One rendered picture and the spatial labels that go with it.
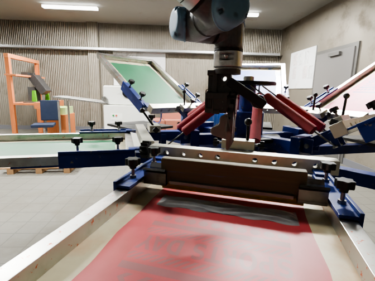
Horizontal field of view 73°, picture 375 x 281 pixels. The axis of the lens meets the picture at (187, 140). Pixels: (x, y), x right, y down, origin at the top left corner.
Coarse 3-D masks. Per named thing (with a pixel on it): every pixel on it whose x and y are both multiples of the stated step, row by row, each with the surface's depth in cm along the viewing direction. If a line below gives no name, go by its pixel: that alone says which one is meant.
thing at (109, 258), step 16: (160, 192) 77; (176, 192) 77; (192, 192) 78; (144, 208) 67; (160, 208) 67; (176, 208) 67; (128, 224) 58; (144, 224) 59; (112, 240) 52; (128, 240) 52; (96, 256) 47; (112, 256) 47; (80, 272) 43; (96, 272) 43
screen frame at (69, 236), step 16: (112, 192) 67; (128, 192) 69; (96, 208) 58; (112, 208) 61; (64, 224) 51; (80, 224) 51; (96, 224) 55; (336, 224) 57; (352, 224) 54; (48, 240) 46; (64, 240) 46; (80, 240) 51; (352, 240) 48; (368, 240) 48; (16, 256) 41; (32, 256) 41; (48, 256) 43; (64, 256) 47; (352, 256) 47; (368, 256) 43; (0, 272) 37; (16, 272) 38; (32, 272) 40; (368, 272) 40
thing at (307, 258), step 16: (272, 208) 68; (288, 208) 69; (240, 224) 60; (256, 224) 60; (272, 224) 60; (304, 224) 60; (304, 240) 54; (304, 256) 48; (320, 256) 48; (304, 272) 44; (320, 272) 44
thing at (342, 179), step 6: (150, 150) 89; (156, 150) 89; (126, 162) 74; (132, 162) 74; (138, 162) 75; (156, 162) 91; (324, 162) 76; (330, 162) 76; (132, 168) 75; (324, 168) 75; (330, 168) 74; (132, 174) 75; (324, 180) 76; (336, 180) 61; (342, 180) 60; (348, 180) 60; (336, 186) 60; (342, 186) 60; (348, 186) 59; (354, 186) 59; (342, 192) 61; (342, 198) 61; (342, 204) 61
